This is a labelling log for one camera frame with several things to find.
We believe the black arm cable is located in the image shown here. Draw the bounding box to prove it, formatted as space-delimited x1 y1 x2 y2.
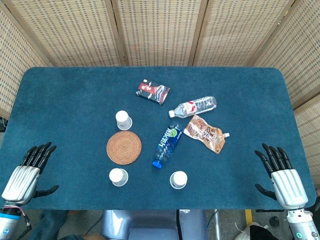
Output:
22 213 33 234

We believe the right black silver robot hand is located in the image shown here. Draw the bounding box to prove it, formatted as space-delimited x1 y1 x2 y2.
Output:
254 142 309 210

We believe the black red card box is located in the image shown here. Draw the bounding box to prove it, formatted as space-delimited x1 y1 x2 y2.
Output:
135 79 171 106

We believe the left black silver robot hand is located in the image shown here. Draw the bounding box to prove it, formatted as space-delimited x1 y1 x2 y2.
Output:
1 141 60 207

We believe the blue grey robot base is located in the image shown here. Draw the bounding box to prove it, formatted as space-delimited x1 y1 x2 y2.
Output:
101 209 208 240

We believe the blue felt table cover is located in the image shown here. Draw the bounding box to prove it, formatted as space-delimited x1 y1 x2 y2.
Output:
0 66 316 211

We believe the dark blue fabric bundle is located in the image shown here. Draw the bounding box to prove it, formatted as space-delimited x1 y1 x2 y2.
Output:
31 209 69 240

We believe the white paper cup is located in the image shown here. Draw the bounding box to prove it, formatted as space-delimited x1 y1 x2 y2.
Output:
169 170 188 190
115 110 133 131
108 167 129 187

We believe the brown spouted snack pouch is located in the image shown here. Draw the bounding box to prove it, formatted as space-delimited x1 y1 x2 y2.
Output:
183 114 231 155

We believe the blue drink bottle blue cap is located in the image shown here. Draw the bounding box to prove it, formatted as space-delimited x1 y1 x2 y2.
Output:
152 122 185 170

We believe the clear water bottle white cap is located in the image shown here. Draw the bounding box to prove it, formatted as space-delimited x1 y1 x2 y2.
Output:
168 95 218 119

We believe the round woven rattan coaster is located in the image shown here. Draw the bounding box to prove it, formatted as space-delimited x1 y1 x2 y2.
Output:
106 130 143 166

